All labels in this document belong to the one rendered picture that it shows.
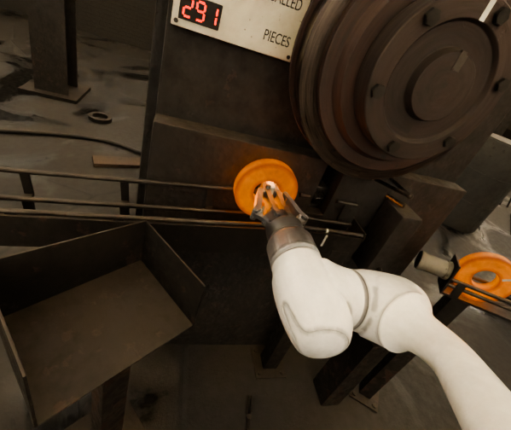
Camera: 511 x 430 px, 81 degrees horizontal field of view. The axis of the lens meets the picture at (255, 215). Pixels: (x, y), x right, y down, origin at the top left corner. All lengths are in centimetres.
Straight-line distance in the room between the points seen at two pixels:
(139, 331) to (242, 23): 63
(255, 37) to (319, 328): 58
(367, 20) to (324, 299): 46
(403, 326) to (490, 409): 18
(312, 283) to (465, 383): 20
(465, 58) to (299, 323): 51
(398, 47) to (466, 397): 48
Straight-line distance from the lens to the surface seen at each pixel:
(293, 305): 45
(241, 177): 69
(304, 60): 62
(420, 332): 50
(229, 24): 72
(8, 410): 126
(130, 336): 62
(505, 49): 72
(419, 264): 105
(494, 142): 339
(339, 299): 45
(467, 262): 106
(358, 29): 62
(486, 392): 38
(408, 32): 60
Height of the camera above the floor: 112
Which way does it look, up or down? 32 degrees down
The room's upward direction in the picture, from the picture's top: 20 degrees clockwise
